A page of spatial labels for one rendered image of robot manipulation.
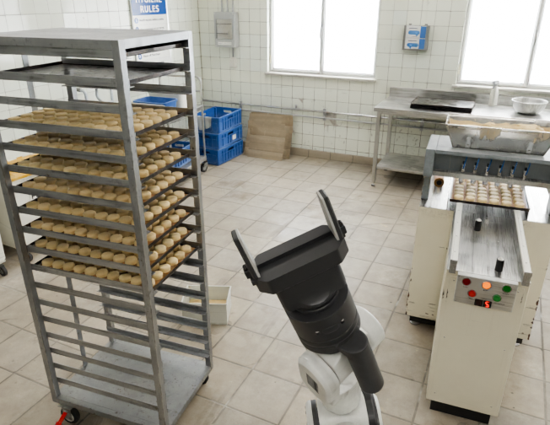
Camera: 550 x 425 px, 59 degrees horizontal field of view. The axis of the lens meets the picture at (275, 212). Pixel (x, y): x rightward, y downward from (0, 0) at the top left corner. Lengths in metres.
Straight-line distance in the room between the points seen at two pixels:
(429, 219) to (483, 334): 0.80
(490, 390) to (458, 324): 0.38
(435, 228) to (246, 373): 1.36
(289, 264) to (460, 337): 1.96
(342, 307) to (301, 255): 0.09
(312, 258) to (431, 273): 2.57
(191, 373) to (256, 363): 0.44
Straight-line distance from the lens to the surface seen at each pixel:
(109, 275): 2.17
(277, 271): 0.58
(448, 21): 5.88
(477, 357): 2.56
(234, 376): 2.90
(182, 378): 2.70
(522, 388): 3.12
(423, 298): 3.22
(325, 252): 0.58
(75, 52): 1.85
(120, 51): 1.70
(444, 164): 2.94
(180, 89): 2.12
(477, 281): 2.30
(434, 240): 3.02
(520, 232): 2.65
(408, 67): 5.97
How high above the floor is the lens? 1.94
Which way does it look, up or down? 24 degrees down
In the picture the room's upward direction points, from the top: straight up
